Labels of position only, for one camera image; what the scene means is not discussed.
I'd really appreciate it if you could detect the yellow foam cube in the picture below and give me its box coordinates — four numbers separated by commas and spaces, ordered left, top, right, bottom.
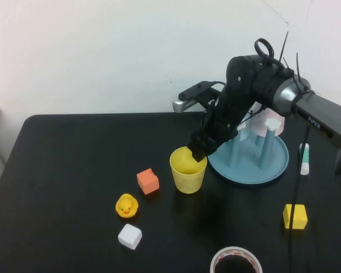
282, 204, 309, 230

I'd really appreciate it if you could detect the black zip tie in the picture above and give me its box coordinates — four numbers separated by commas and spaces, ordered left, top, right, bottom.
280, 31, 289, 62
295, 52, 302, 85

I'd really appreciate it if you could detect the white foam cube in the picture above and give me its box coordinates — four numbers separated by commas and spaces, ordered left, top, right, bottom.
118, 223, 143, 251

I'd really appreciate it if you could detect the white green glue stick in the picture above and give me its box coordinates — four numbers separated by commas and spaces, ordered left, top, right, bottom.
298, 143, 311, 176

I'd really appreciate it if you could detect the pink plastic cup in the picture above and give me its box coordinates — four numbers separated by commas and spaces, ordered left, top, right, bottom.
249, 106, 286, 138

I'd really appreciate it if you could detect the orange foam cube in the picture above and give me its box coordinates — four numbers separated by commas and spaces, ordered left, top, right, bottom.
136, 168, 160, 196

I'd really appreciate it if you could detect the blue cup stand with posts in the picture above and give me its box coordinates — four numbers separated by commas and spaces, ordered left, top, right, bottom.
206, 118, 290, 187

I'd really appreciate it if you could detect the yellow rubber duck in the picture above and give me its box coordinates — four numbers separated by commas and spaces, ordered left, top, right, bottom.
115, 193, 139, 219

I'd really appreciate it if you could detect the light blue plastic cup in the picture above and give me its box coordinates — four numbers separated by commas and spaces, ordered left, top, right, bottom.
238, 113, 252, 143

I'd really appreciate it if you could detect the white tape roll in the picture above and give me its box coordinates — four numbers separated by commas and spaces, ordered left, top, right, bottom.
210, 246, 264, 273

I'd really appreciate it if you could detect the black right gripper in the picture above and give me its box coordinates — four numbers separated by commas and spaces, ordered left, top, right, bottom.
188, 105, 240, 163

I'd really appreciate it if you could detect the yellow plastic cup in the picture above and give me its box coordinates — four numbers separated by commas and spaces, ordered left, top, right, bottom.
169, 146, 208, 195

